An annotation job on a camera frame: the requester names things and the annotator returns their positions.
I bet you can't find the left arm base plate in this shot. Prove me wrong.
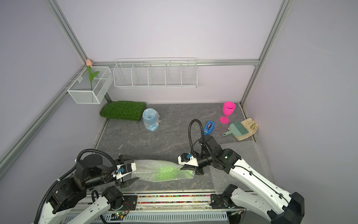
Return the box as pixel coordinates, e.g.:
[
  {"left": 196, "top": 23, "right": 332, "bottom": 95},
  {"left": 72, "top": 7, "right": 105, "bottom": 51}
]
[{"left": 111, "top": 195, "right": 138, "bottom": 211}]

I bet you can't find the white wire shelf rack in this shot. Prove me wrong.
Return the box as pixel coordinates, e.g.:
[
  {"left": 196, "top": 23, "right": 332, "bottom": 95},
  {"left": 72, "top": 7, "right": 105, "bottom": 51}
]
[{"left": 113, "top": 57, "right": 198, "bottom": 88}]

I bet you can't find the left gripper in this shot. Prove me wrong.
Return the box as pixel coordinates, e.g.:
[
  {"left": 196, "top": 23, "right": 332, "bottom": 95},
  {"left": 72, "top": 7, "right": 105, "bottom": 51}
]
[{"left": 87, "top": 153, "right": 143, "bottom": 188}]

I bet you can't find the blue tape dispenser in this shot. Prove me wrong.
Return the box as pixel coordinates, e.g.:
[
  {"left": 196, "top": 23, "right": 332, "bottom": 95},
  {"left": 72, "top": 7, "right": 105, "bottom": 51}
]
[{"left": 204, "top": 121, "right": 215, "bottom": 135}]

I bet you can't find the pink plastic wine glass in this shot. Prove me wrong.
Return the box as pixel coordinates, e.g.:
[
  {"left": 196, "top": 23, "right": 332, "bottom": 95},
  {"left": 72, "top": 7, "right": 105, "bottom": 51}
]
[{"left": 220, "top": 101, "right": 236, "bottom": 124}]

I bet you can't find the white mesh basket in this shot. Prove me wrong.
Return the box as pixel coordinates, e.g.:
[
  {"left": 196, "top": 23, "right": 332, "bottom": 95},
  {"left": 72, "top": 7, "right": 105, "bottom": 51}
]
[{"left": 67, "top": 66, "right": 114, "bottom": 105}]

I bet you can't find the artificial pink tulip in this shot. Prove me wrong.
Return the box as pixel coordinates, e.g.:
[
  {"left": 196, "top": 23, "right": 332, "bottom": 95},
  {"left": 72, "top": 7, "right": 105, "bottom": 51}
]
[{"left": 86, "top": 59, "right": 99, "bottom": 90}]

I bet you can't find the green plastic wine glass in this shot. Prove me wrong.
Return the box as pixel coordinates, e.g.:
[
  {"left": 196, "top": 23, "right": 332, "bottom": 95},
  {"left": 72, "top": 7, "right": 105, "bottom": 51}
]
[{"left": 154, "top": 166, "right": 180, "bottom": 182}]

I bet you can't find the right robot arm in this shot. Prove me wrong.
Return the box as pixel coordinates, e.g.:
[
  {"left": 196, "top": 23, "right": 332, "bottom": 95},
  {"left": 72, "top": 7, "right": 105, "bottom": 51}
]
[{"left": 178, "top": 119, "right": 305, "bottom": 224}]

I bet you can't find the green dustpan brush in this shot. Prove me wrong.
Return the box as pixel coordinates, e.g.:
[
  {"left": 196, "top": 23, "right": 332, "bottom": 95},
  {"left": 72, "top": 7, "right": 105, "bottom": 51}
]
[{"left": 222, "top": 121, "right": 249, "bottom": 137}]

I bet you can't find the blue plastic wine glass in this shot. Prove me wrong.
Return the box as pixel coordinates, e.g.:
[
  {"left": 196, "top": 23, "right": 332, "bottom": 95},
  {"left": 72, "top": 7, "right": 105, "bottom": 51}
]
[{"left": 144, "top": 110, "right": 159, "bottom": 132}]

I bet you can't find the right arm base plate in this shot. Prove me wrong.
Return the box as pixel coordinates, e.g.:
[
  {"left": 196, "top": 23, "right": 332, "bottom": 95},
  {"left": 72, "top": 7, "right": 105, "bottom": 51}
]
[{"left": 209, "top": 194, "right": 242, "bottom": 209}]

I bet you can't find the green artificial grass mat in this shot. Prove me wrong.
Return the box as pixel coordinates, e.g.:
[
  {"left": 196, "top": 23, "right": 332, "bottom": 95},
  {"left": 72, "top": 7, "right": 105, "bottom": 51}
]
[{"left": 100, "top": 101, "right": 146, "bottom": 121}]

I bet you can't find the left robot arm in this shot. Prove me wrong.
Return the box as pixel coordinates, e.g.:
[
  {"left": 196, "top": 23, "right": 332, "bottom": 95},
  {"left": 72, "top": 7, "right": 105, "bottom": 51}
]
[{"left": 34, "top": 149, "right": 137, "bottom": 224}]

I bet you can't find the bubble wrap sheet stack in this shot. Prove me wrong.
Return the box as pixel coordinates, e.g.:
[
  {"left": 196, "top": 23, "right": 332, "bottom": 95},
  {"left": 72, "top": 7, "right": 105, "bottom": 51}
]
[{"left": 210, "top": 141, "right": 274, "bottom": 194}]

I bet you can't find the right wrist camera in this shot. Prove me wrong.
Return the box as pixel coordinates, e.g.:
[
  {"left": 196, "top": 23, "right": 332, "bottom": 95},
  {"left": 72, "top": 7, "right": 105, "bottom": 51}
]
[{"left": 178, "top": 153, "right": 199, "bottom": 167}]

